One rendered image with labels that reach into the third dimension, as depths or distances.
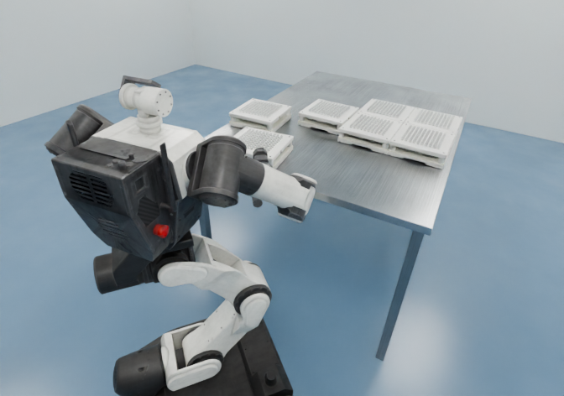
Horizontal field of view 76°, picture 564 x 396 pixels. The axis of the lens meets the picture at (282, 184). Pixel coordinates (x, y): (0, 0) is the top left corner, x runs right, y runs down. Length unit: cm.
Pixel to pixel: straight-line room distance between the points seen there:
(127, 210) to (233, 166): 24
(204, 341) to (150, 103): 96
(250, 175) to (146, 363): 93
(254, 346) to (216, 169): 106
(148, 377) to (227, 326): 33
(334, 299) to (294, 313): 25
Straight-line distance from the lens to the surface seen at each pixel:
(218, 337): 149
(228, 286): 129
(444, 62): 458
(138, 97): 93
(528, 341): 235
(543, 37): 450
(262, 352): 170
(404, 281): 155
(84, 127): 109
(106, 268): 117
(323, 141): 179
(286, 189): 92
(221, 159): 82
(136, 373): 156
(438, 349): 210
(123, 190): 81
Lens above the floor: 164
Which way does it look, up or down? 33 degrees down
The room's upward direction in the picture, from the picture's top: 2 degrees clockwise
